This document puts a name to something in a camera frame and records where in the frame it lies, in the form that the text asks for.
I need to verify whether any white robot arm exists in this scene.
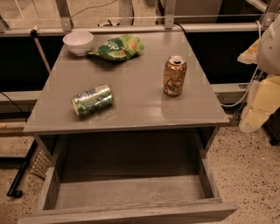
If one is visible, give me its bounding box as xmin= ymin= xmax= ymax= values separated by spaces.
xmin=237 ymin=15 xmax=280 ymax=133

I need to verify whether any open grey top drawer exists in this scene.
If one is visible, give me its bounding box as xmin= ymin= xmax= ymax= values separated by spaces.
xmin=17 ymin=133 xmax=237 ymax=224

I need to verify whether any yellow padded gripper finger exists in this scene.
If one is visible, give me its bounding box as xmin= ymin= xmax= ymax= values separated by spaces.
xmin=237 ymin=39 xmax=260 ymax=65
xmin=239 ymin=74 xmax=280 ymax=133

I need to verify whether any wire mesh basket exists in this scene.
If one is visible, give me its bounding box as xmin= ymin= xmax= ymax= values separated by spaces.
xmin=29 ymin=150 xmax=50 ymax=179

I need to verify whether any grey cabinet table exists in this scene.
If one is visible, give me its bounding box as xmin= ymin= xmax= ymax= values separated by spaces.
xmin=23 ymin=31 xmax=230 ymax=160

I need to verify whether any black cable left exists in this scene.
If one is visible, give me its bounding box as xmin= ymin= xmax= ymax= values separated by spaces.
xmin=0 ymin=91 xmax=29 ymax=123

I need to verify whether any green soda can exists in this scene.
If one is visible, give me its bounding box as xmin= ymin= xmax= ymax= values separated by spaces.
xmin=71 ymin=85 xmax=114 ymax=116

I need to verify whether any metal frame rail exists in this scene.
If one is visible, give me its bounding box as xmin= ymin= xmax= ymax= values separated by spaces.
xmin=0 ymin=0 xmax=279 ymax=36

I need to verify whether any gold soda can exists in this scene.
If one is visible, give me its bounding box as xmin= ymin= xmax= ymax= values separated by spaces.
xmin=164 ymin=55 xmax=187 ymax=96

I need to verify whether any white bowl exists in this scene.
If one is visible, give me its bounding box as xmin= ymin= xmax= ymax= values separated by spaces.
xmin=63 ymin=31 xmax=94 ymax=56

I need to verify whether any black floor stand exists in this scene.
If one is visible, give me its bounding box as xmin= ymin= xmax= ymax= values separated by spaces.
xmin=0 ymin=141 xmax=38 ymax=199

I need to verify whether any green chip bag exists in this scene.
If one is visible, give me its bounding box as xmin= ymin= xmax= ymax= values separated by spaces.
xmin=88 ymin=34 xmax=144 ymax=61

